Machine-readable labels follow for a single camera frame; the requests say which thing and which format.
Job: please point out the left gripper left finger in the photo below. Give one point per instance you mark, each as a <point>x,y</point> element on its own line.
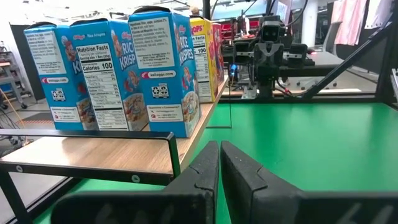
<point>186,199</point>

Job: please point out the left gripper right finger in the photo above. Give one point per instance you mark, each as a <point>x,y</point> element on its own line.
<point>248,193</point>

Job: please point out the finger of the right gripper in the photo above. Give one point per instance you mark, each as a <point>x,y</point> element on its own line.
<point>261,81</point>
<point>269,81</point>

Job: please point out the red Froot Loops cereal box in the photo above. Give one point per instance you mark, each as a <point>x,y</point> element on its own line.
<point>219,53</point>

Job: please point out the yellow Corn Pops cereal box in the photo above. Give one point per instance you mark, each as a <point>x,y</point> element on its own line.
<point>203,62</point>

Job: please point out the blue Rice Krispies cereal box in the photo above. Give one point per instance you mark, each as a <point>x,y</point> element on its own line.
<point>53,77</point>
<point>99,81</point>
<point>161,77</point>

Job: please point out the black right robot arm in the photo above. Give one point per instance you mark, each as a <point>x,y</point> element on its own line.
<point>264,88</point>

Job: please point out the grey table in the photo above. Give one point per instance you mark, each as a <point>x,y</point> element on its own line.
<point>326,59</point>

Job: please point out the white chair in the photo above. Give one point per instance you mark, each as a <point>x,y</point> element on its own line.
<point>331,37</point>

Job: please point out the pink hanging cloth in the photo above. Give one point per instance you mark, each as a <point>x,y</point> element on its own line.
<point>351,21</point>

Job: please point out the green table mat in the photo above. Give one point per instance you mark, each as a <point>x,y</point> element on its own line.
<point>311,140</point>

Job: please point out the white hanging cloth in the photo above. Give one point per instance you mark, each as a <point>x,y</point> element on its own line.
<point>377,12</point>

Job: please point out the grey cart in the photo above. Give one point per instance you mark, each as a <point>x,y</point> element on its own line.
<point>12,77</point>

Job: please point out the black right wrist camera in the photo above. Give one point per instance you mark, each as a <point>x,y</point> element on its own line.
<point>270,32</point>

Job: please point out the black table frame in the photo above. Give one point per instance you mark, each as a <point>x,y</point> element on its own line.
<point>342,66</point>

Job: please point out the wooden shelf with black frame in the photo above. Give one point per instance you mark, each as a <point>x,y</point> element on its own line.
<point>93,155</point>

